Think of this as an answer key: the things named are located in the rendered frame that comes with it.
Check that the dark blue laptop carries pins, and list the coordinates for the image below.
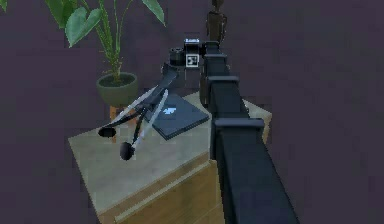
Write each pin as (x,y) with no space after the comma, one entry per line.
(178,116)

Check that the brown wooden plant stand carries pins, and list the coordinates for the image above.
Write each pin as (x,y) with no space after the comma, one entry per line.
(116,115)

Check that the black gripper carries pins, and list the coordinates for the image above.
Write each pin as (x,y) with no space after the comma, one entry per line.
(173,66)

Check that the wooden chest of drawers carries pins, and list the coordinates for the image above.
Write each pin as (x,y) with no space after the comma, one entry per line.
(150,176)

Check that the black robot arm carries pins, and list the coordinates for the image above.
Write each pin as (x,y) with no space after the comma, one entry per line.
(240,146)

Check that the green house plant in pot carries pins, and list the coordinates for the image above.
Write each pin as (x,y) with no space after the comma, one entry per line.
(110,60)

